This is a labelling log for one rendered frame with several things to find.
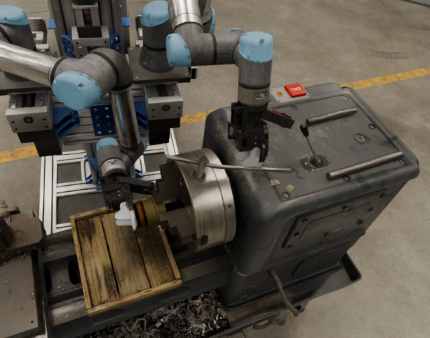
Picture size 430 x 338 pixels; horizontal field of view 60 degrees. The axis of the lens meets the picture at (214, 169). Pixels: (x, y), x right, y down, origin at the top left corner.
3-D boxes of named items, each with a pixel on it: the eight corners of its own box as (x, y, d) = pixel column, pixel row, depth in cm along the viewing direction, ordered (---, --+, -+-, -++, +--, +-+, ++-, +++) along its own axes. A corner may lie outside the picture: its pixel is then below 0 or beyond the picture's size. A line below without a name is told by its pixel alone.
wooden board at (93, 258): (152, 200, 143) (151, 194, 140) (182, 286, 123) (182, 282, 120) (71, 221, 133) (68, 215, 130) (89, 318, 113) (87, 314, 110)
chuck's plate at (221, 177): (195, 179, 142) (206, 128, 115) (225, 255, 127) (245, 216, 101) (186, 181, 141) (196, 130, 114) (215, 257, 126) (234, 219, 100)
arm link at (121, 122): (105, 30, 114) (129, 143, 150) (82, 47, 107) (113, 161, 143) (137, 39, 110) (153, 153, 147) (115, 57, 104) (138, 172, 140)
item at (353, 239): (271, 235, 239) (314, 144, 172) (309, 305, 212) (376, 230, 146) (183, 263, 220) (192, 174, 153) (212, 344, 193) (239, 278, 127)
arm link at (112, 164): (125, 171, 128) (123, 155, 122) (127, 181, 125) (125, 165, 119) (102, 176, 126) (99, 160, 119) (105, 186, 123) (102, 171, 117)
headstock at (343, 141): (314, 145, 172) (346, 76, 142) (376, 231, 145) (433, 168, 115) (194, 174, 153) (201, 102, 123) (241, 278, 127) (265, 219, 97)
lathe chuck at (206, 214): (186, 181, 141) (195, 130, 114) (215, 257, 126) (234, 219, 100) (164, 186, 138) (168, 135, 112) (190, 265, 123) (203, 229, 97)
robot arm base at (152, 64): (137, 51, 152) (135, 29, 145) (173, 49, 156) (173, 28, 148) (141, 74, 143) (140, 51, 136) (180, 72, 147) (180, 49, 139)
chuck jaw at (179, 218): (192, 203, 115) (206, 233, 107) (192, 213, 118) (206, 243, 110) (157, 212, 111) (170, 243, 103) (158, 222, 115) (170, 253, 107)
